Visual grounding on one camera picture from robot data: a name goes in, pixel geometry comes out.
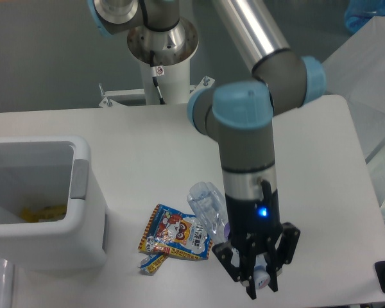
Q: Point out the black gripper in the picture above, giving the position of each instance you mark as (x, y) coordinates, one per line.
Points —
(255, 228)

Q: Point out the clear plastic water bottle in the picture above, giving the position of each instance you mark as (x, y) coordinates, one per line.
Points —
(209, 206)

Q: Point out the blue cartoon snack bag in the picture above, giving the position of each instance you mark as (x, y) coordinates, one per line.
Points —
(175, 234)

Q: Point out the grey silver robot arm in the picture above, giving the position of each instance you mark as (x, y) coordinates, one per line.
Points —
(238, 116)

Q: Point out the white trash can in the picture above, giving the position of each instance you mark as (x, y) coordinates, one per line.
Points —
(42, 171)

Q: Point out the small crumpled blue wrapper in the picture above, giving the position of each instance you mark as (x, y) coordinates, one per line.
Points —
(152, 263)

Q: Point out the translucent plastic storage box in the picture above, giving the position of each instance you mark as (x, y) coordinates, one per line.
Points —
(356, 71)

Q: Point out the blue water jug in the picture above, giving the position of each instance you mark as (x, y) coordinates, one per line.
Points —
(359, 12)

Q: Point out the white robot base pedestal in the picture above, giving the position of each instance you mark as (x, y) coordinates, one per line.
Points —
(169, 82)

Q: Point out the white mounting bracket frame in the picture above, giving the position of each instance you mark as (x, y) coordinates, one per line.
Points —
(136, 97)

